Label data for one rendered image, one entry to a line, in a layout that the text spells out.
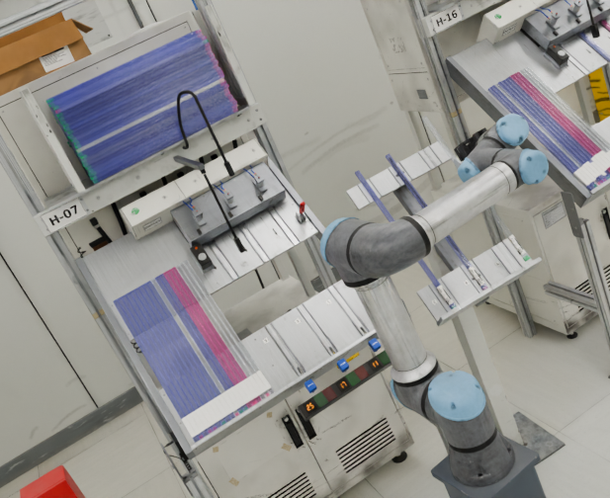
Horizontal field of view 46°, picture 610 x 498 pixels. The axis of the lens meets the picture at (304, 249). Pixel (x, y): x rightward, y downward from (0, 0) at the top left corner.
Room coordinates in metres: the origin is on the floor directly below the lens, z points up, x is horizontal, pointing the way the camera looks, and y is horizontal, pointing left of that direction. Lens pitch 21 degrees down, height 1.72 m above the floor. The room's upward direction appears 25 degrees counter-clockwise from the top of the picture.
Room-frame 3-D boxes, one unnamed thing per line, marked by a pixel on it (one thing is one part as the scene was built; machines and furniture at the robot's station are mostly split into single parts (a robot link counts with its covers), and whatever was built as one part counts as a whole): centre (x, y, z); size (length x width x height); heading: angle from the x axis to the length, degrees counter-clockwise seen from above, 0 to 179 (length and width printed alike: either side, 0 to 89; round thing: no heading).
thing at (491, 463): (1.34, -0.17, 0.60); 0.15 x 0.15 x 0.10
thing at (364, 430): (2.35, 0.35, 0.31); 0.70 x 0.65 x 0.62; 106
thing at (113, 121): (2.25, 0.26, 1.52); 0.51 x 0.13 x 0.27; 106
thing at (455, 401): (1.35, -0.17, 0.72); 0.13 x 0.12 x 0.14; 21
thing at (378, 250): (1.40, -0.32, 1.14); 0.49 x 0.11 x 0.12; 111
